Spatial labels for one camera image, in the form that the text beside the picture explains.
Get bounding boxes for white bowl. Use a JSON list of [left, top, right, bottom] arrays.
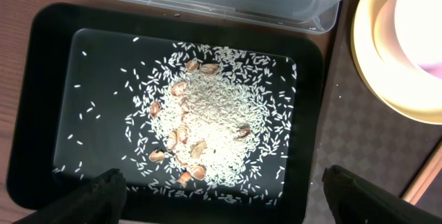
[[374, 0, 441, 80]]

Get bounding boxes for nut shell pieces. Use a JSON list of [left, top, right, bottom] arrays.
[[150, 59, 263, 187]]

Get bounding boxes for wooden chopstick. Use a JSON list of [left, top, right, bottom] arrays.
[[401, 150, 441, 205]]

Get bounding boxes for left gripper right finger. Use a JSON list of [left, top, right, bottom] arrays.
[[322, 165, 441, 224]]

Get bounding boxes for pile of rice grains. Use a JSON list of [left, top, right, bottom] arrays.
[[51, 36, 298, 207]]

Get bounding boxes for yellow plate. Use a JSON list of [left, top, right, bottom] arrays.
[[351, 0, 441, 124]]

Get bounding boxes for black plastic tray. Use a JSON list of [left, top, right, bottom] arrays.
[[7, 3, 323, 223]]

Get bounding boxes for brown plastic serving tray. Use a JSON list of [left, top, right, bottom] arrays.
[[304, 0, 441, 224]]

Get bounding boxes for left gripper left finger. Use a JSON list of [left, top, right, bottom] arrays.
[[14, 169, 127, 224]]

